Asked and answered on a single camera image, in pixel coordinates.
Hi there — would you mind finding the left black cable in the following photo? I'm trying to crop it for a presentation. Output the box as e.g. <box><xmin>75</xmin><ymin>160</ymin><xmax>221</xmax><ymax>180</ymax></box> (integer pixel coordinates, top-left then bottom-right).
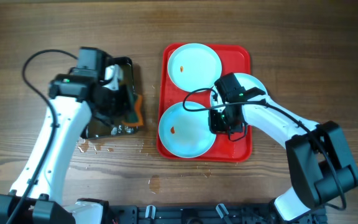
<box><xmin>6</xmin><ymin>49</ymin><xmax>80</xmax><ymax>224</ymax></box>

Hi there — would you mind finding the right black cable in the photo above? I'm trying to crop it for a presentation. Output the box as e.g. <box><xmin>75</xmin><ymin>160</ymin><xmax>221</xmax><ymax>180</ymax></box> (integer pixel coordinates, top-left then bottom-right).
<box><xmin>182</xmin><ymin>88</ymin><xmax>347</xmax><ymax>211</ymax></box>

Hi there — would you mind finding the red plastic tray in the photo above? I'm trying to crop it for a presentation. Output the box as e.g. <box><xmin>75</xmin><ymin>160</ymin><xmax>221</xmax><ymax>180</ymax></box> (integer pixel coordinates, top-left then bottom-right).
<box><xmin>157</xmin><ymin>42</ymin><xmax>252</xmax><ymax>162</ymax></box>

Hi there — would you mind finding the orange green sponge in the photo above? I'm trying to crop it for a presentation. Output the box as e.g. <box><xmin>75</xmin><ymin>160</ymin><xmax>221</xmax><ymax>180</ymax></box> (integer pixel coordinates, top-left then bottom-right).
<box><xmin>122</xmin><ymin>95</ymin><xmax>144</xmax><ymax>127</ymax></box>

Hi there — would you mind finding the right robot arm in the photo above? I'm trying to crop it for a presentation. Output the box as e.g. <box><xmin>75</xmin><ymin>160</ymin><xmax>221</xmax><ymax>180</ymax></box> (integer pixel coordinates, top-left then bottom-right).
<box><xmin>209</xmin><ymin>73</ymin><xmax>358</xmax><ymax>222</ymax></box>

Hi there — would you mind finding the light blue plate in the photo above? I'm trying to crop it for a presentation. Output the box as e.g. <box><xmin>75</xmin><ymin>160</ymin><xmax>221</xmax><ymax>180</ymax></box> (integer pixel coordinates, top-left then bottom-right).
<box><xmin>210</xmin><ymin>73</ymin><xmax>267</xmax><ymax>106</ymax></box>
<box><xmin>158</xmin><ymin>101</ymin><xmax>216</xmax><ymax>159</ymax></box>
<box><xmin>167</xmin><ymin>43</ymin><xmax>223</xmax><ymax>92</ymax></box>

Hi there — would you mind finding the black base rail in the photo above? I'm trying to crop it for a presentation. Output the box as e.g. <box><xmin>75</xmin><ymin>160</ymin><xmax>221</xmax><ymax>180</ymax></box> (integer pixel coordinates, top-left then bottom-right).
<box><xmin>107</xmin><ymin>203</ymin><xmax>326</xmax><ymax>224</ymax></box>

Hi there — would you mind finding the black water tray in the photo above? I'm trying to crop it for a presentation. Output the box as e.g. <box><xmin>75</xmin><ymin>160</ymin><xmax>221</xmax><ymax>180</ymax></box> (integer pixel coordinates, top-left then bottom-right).
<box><xmin>81</xmin><ymin>57</ymin><xmax>139</xmax><ymax>140</ymax></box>

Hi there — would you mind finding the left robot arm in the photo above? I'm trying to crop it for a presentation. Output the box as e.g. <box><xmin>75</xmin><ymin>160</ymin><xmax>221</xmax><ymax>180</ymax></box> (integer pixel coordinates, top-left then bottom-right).
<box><xmin>0</xmin><ymin>47</ymin><xmax>143</xmax><ymax>223</ymax></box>

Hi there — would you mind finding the black cable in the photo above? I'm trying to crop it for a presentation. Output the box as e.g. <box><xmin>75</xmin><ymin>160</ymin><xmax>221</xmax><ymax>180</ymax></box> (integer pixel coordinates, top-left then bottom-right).
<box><xmin>182</xmin><ymin>88</ymin><xmax>347</xmax><ymax>211</ymax></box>
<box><xmin>6</xmin><ymin>49</ymin><xmax>80</xmax><ymax>224</ymax></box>

